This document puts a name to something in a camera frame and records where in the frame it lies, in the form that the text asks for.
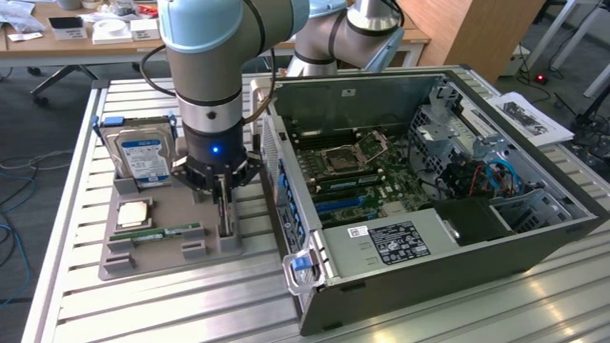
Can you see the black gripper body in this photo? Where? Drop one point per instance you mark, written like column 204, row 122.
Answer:
column 214, row 150

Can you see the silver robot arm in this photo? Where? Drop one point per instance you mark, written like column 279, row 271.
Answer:
column 204, row 71

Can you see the grey parts rack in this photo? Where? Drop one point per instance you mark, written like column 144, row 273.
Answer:
column 167, row 200

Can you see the hard disk with blue caddy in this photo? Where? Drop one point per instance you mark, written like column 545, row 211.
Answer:
column 140, row 157

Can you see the blue card retention latch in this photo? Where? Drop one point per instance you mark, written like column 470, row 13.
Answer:
column 291, row 214

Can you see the silver CPU chip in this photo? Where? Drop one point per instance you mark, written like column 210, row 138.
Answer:
column 132, row 214

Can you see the green RAM stick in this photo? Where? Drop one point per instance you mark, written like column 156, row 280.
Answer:
column 152, row 233
column 347, row 183

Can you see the CPU socket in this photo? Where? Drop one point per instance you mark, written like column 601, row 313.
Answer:
column 345, row 160

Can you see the blue expansion slot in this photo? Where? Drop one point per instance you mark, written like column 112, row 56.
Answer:
column 341, row 203

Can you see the green motherboard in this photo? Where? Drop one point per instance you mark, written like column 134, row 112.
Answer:
column 381, row 193

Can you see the grey power supply unit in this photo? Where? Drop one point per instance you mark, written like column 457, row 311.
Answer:
column 381, row 246

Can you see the plain white box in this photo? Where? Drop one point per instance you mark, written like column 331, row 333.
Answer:
column 144, row 31

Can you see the white tape roll box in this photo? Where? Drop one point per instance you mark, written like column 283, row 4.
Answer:
column 112, row 32

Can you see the red small items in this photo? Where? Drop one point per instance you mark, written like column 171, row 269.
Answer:
column 148, row 10

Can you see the wooden desk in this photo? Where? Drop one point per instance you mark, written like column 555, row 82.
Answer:
column 47, row 48

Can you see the white box with black lid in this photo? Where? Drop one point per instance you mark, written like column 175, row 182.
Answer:
column 68, row 28

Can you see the open grey PC case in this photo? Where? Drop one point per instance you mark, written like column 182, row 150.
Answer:
column 429, row 278

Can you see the black fan shroud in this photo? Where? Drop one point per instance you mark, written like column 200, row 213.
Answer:
column 471, row 221

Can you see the white label card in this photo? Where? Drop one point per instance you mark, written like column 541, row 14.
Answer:
column 24, row 36

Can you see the clear plastic bag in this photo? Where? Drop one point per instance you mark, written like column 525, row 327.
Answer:
column 19, row 16

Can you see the metal disk bay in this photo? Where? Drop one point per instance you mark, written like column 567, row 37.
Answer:
column 529, row 211

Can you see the printed paper sheets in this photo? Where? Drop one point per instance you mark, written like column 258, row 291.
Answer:
column 529, row 118

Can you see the wooden cabinet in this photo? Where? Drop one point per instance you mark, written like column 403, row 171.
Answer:
column 477, row 35

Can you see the red lit switch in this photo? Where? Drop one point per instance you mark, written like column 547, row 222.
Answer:
column 541, row 78

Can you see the white desk frame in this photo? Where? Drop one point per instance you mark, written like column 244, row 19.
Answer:
column 557, row 35

